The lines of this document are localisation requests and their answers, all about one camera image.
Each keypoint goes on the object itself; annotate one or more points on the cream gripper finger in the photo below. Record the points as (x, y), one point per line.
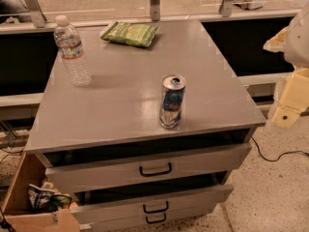
(293, 100)
(277, 42)

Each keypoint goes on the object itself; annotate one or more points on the redbull energy drink can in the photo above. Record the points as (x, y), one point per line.
(172, 94)

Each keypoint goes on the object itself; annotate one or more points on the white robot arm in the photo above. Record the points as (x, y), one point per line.
(296, 50)

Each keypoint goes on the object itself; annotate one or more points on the green jalapeno chip bag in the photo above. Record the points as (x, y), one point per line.
(120, 32)

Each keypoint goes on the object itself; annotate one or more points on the grey drawer cabinet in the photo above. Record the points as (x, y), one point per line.
(117, 116)

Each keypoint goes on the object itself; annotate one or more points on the middle grey drawer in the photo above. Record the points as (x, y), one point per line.
(134, 207)

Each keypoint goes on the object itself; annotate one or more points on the grey drawer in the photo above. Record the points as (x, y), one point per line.
(105, 226)
(134, 207)
(158, 167)

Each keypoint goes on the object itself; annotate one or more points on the top grey drawer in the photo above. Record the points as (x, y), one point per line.
(158, 167)

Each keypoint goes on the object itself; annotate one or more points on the clear plastic water bottle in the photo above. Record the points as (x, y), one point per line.
(71, 50)

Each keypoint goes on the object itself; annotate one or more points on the bottom grey drawer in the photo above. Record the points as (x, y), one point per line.
(105, 226)

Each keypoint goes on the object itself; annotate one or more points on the person behind glass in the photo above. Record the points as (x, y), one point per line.
(15, 9)

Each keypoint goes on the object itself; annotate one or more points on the crumpled bags in box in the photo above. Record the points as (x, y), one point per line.
(44, 200)

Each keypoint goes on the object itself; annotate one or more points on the right metal railing post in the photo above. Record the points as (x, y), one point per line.
(225, 8)

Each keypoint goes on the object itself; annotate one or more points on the metal railing post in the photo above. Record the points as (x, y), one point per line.
(225, 8)
(36, 14)
(155, 10)

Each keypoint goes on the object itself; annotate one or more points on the middle metal railing post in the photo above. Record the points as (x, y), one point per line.
(155, 10)

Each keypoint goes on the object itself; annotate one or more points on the black middle drawer handle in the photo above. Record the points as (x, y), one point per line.
(157, 208)

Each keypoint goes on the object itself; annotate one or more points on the black drawer handle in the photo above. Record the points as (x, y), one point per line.
(164, 170)
(156, 218)
(157, 208)

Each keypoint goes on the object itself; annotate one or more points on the black top drawer handle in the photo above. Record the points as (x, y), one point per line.
(164, 170)

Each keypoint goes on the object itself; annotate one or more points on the black bottom drawer handle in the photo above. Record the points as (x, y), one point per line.
(156, 218)

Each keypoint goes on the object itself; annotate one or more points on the left metal railing post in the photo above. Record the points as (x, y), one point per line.
(36, 14)

